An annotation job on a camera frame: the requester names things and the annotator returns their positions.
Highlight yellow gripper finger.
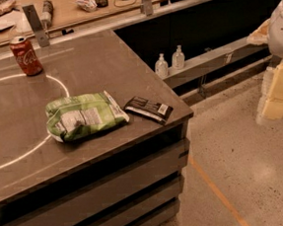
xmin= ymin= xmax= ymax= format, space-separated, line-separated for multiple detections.
xmin=256 ymin=60 xmax=283 ymax=124
xmin=247 ymin=20 xmax=269 ymax=45

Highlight green jalapeno chip bag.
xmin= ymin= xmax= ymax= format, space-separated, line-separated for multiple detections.
xmin=45 ymin=91 xmax=129 ymax=143

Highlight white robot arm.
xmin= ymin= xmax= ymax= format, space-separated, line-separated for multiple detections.
xmin=247 ymin=0 xmax=283 ymax=124

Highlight red coke can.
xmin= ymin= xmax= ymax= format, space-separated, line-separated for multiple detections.
xmin=9 ymin=37 xmax=42 ymax=76

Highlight right clear sanitizer bottle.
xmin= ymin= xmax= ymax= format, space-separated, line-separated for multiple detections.
xmin=172 ymin=45 xmax=185 ymax=70

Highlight clear sanitizer bottle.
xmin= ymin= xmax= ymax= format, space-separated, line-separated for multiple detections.
xmin=155 ymin=54 xmax=169 ymax=79
xmin=172 ymin=45 xmax=185 ymax=70

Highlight left clear sanitizer bottle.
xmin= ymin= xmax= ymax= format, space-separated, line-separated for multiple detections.
xmin=155 ymin=54 xmax=169 ymax=79

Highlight black snack bar wrapper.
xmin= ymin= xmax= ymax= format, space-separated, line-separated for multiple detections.
xmin=123 ymin=97 xmax=173 ymax=125

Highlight black mesh cup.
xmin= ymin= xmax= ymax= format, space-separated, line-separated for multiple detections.
xmin=95 ymin=0 xmax=108 ymax=8

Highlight white crumpled packet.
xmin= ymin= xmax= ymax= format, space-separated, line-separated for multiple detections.
xmin=75 ymin=0 xmax=97 ymax=13

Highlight grey drawer cabinet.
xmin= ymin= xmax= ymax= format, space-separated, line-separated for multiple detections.
xmin=0 ymin=122 xmax=189 ymax=226

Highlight caulk tube tool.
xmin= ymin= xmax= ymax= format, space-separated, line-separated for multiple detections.
xmin=40 ymin=0 xmax=53 ymax=28

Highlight white paper sheets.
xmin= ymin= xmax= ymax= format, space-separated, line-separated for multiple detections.
xmin=0 ymin=10 xmax=23 ymax=32

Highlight crumpled brown wrapper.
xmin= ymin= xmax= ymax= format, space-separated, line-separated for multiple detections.
xmin=0 ymin=0 xmax=16 ymax=17

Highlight wooden back desk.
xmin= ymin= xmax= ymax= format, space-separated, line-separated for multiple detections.
xmin=0 ymin=0 xmax=168 ymax=47

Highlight grey metal bracket post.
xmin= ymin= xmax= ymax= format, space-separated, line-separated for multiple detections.
xmin=23 ymin=5 xmax=49 ymax=47

